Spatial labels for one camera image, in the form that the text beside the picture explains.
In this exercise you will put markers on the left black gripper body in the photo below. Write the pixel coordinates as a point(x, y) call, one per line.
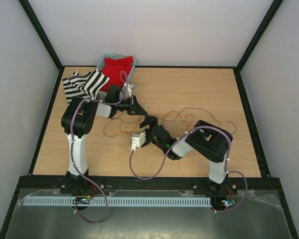
point(126, 105)

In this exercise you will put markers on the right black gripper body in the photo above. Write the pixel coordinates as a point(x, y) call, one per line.
point(149, 138)

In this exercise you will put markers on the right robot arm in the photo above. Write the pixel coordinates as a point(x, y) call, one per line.
point(214, 143)

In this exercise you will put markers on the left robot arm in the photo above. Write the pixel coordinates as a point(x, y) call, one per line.
point(77, 122)

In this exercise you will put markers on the black white striped cloth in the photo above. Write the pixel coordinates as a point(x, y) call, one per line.
point(86, 86)

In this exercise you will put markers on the red cloth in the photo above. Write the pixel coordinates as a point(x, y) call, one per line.
point(113, 68)

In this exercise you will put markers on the blue plastic basket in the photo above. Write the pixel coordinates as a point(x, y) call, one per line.
point(123, 75)

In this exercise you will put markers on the right circuit board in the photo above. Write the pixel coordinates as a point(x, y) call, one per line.
point(227, 203)

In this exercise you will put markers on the circuit board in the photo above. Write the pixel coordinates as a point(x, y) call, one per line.
point(82, 200)
point(227, 203)

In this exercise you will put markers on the left circuit board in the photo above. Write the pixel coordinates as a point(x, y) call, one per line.
point(82, 200)

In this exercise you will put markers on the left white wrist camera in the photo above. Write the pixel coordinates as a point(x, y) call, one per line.
point(127, 89)

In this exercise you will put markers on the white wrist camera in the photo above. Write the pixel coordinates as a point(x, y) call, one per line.
point(127, 89)
point(138, 140)

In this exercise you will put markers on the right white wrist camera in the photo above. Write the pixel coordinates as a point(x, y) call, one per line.
point(138, 140)

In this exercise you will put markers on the grey slotted cable duct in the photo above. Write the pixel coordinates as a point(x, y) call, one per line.
point(120, 202)

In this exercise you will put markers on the black aluminium frame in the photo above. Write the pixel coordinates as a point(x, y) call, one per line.
point(265, 182)

